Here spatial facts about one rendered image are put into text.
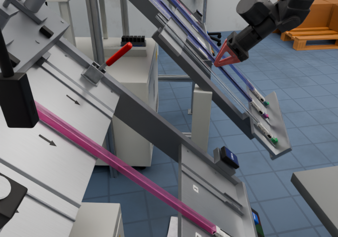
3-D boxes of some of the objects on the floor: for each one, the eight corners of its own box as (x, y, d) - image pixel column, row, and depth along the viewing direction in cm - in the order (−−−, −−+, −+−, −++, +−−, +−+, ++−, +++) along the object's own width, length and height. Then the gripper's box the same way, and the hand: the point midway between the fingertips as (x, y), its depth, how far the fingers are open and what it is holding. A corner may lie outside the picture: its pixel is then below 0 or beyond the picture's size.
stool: (216, 33, 416) (221, -18, 381) (229, 46, 371) (235, -11, 336) (177, 35, 408) (178, -17, 373) (185, 48, 364) (187, -9, 328)
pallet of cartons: (345, 27, 442) (355, -4, 418) (389, 46, 370) (404, 9, 347) (267, 30, 426) (273, -2, 402) (298, 52, 355) (307, 13, 331)
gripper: (266, 46, 79) (221, 79, 86) (263, 34, 87) (222, 65, 95) (250, 27, 77) (206, 63, 85) (249, 17, 86) (208, 50, 93)
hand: (217, 63), depth 89 cm, fingers closed, pressing on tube
